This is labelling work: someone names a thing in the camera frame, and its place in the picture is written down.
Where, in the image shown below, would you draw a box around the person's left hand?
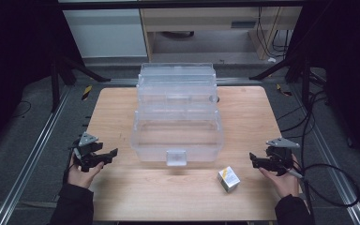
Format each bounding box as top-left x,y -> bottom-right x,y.
67,153 -> 106,190

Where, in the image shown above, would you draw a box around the clear plastic tiered storage box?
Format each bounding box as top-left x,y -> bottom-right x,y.
130,62 -> 225,167

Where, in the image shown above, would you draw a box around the silver metal cross rail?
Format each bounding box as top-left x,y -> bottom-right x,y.
102,77 -> 264,87

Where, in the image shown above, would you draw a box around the yellow black tape strip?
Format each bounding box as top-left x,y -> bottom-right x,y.
81,84 -> 94,101
276,82 -> 293,98

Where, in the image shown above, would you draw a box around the small white box yellow label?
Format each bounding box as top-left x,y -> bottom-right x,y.
217,165 -> 241,193

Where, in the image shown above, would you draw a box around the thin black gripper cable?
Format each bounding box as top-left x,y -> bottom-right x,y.
62,162 -> 77,186

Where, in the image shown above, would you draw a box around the white cabinet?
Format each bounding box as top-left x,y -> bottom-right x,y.
62,8 -> 149,59

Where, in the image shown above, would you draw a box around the black metal stand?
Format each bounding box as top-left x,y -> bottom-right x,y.
248,55 -> 314,111
50,55 -> 113,113

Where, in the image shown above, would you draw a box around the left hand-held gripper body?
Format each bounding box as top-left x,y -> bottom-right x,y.
72,131 -> 105,173

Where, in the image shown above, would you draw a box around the thin black floor cable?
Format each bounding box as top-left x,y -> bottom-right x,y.
11,99 -> 33,119

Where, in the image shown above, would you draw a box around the silver metal floor rail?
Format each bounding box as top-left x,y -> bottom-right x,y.
288,89 -> 360,225
0,86 -> 72,225

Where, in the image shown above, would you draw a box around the light wooden desk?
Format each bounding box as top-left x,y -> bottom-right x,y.
139,6 -> 304,61

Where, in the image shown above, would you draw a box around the black hanging cables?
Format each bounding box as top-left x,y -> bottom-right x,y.
255,6 -> 293,59

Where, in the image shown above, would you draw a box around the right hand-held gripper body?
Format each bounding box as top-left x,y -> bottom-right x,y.
264,137 -> 301,177

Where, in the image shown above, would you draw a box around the round chair base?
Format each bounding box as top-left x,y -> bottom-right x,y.
160,30 -> 196,40

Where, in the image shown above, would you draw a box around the person's right hand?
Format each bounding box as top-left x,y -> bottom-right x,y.
258,161 -> 301,200

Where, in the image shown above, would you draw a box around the black floor cables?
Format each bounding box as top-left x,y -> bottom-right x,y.
276,89 -> 330,140

